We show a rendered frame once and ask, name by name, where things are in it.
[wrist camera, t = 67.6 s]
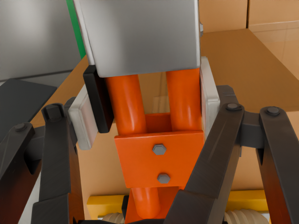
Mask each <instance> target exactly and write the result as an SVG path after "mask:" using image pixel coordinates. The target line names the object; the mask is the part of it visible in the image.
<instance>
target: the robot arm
mask: <svg viewBox="0 0 299 224"><path fill-rule="evenodd" d="M199 68H200V90H201V111H202V120H203V126H204V131H205V137H206V141H205V143H204V145H203V148H202V150H201V152H200V155H199V157H198V159H197V162H196V164H195V166H194V168H193V171H192V173H191V175H190V177H189V179H188V182H187V184H186V186H185V188H184V190H182V189H180V190H179V191H178V192H177V194H176V196H175V198H174V200H173V202H172V205H171V207H170V209H169V211H168V213H167V215H166V218H165V219H144V220H139V221H135V222H131V223H127V224H222V221H223V217H224V213H225V210H226V205H227V202H228V198H229V194H230V190H231V186H232V183H233V179H234V175H235V171H236V168H237V164H238V160H239V157H241V154H242V146H245V147H250V148H256V155H257V159H258V164H259V169H260V173H261V178H262V182H263V187H264V192H265V196H266V200H267V205H268V210H269V214H270V219H271V224H299V140H298V138H297V136H296V133H295V131H294V129H293V127H292V125H291V122H290V120H289V118H288V116H287V113H286V112H285V111H284V110H283V109H281V108H279V107H276V106H267V107H263V108H261V109H260V112H259V113H254V112H248V111H245V108H244V106H243V105H241V104H239V102H238V100H237V97H236V95H235V93H234V90H233V88H232V87H231V86H229V85H215V82H214V79H213V75H212V72H211V68H210V65H209V61H208V59H207V57H206V56H202V57H201V65H200V67H199ZM41 112H42V115H43V118H44V120H45V125H43V126H40V127H36V128H33V125H32V124H31V123H29V122H24V123H19V124H17V125H15V126H14V127H12V128H11V129H10V130H9V132H8V133H7V135H6V136H5V137H4V139H3V140H2V142H1V143H0V224H18V223H19V220H20V218H21V215H22V213H23V211H24V208H25V206H26V204H27V201H28V199H29V197H30V195H31V192H32V190H33V188H34V185H35V183H36V181H37V178H38V176H39V174H40V172H41V176H40V191H39V201H38V202H35V203H34V204H33V207H32V217H31V224H116V223H112V222H108V221H104V220H85V215H84V206H83V197H82V189H81V176H80V168H79V159H78V150H77V147H76V143H77V142H78V145H79V148H80V149H81V150H90V149H91V148H92V145H93V143H94V140H95V138H96V135H97V132H98V128H97V124H96V121H95V117H94V114H93V110H92V106H91V103H90V100H89V96H88V92H87V89H86V85H85V84H84V86H83V87H82V89H81V90H80V92H79V94H78V95H77V96H73V97H71V98H70V99H68V100H67V101H66V103H65V104H64V105H63V104H62V103H52V104H48V105H46V106H44V107H43V108H42V110H41Z"/></svg>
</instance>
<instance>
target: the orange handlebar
mask: <svg viewBox="0 0 299 224"><path fill-rule="evenodd" d="M166 80H167V88H168V97H169V104H170V112H164V113H152V114H145V113H144V107H143V102H142V96H141V89H140V84H139V78H138V74H136V75H126V76H113V77H105V81H106V85H107V89H108V93H109V98H110V102H111V105H112V110H113V114H114V119H115V122H116V126H117V131H118V136H115V137H114V141H115V145H116V148H117V153H118V157H119V161H120V164H121V169H122V173H123V177H124V180H125V185H126V187H127V188H131V189H132V193H133V198H134V202H135V206H136V210H137V214H138V215H139V216H140V217H141V218H143V219H152V218H155V217H156V216H157V215H158V214H159V212H160V210H161V207H160V202H159V196H158V189H157V187H171V186H178V188H179V190H180V189H182V190H184V188H185V186H186V184H187V182H188V179H189V177H190V175H191V173H192V171H193V168H194V166H195V164H196V162H197V159H198V157H199V155H200V152H201V150H202V148H203V145H204V131H203V130H202V111H201V90H200V68H196V69H187V70H177V71H168V72H166Z"/></svg>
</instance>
